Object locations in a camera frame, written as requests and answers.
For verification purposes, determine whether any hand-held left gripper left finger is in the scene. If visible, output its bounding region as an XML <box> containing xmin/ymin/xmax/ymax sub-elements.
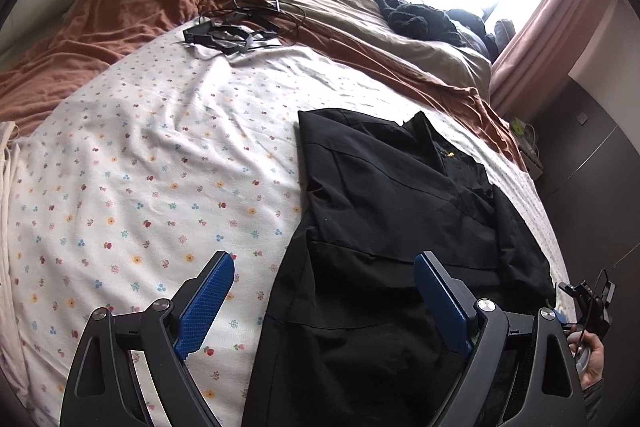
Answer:
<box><xmin>59</xmin><ymin>250</ymin><xmax>236</xmax><ymax>427</ymax></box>

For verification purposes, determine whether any grey cushion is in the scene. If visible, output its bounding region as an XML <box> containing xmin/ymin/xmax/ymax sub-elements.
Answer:
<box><xmin>494</xmin><ymin>18</ymin><xmax>519</xmax><ymax>54</ymax></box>

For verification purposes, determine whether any person's right forearm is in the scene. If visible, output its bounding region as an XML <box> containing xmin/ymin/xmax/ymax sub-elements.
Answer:
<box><xmin>581</xmin><ymin>372</ymin><xmax>607</xmax><ymax>425</ymax></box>

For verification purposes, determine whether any white cloth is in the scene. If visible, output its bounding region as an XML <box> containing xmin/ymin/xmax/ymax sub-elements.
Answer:
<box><xmin>0</xmin><ymin>122</ymin><xmax>27</xmax><ymax>358</ymax></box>

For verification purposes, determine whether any white floral bed sheet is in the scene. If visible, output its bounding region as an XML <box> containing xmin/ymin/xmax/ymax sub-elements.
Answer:
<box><xmin>0</xmin><ymin>24</ymin><xmax>571</xmax><ymax>427</ymax></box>

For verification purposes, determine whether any brown blanket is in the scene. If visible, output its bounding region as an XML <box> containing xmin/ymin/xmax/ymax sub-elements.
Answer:
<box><xmin>0</xmin><ymin>0</ymin><xmax>528</xmax><ymax>172</ymax></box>

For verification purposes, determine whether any black cable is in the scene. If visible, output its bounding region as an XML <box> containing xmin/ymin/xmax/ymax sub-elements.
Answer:
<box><xmin>197</xmin><ymin>0</ymin><xmax>307</xmax><ymax>52</ymax></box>

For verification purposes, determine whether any pink curtain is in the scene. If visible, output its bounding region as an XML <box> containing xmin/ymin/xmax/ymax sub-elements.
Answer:
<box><xmin>489</xmin><ymin>0</ymin><xmax>622</xmax><ymax>118</ymax></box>

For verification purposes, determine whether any black knit garment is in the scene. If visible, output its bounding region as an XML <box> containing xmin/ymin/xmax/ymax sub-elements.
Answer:
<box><xmin>375</xmin><ymin>0</ymin><xmax>467</xmax><ymax>46</ymax></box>

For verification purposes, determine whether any white power strip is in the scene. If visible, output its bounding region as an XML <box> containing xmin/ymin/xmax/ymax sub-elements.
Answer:
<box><xmin>509</xmin><ymin>117</ymin><xmax>544</xmax><ymax>178</ymax></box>

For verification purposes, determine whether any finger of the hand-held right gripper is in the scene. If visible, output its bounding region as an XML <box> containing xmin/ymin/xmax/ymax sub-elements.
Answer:
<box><xmin>557</xmin><ymin>281</ymin><xmax>588</xmax><ymax>309</ymax></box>
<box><xmin>553</xmin><ymin>308</ymin><xmax>576</xmax><ymax>333</ymax></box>

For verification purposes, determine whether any person's right hand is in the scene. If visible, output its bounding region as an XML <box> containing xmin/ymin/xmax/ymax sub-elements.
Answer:
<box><xmin>569</xmin><ymin>329</ymin><xmax>607</xmax><ymax>391</ymax></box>

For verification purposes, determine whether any dark clothes pile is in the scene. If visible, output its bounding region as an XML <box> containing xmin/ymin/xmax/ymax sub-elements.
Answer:
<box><xmin>445</xmin><ymin>7</ymin><xmax>501</xmax><ymax>58</ymax></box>

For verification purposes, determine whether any black rectangular frame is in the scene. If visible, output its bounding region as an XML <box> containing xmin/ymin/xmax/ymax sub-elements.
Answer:
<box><xmin>234</xmin><ymin>0</ymin><xmax>282</xmax><ymax>16</ymax></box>

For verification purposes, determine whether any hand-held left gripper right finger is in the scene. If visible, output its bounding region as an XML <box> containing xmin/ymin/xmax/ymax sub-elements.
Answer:
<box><xmin>413</xmin><ymin>250</ymin><xmax>588</xmax><ymax>427</ymax></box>

